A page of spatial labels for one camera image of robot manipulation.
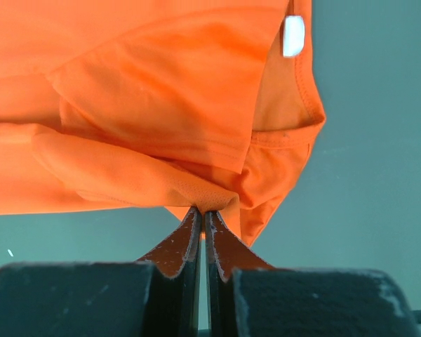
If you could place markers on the orange t-shirt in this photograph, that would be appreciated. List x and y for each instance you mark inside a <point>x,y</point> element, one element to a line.
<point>113,104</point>

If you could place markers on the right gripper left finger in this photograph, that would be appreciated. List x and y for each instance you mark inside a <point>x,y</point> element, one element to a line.
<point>156,295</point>

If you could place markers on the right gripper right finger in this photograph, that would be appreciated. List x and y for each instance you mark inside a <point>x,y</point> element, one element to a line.
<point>249,297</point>

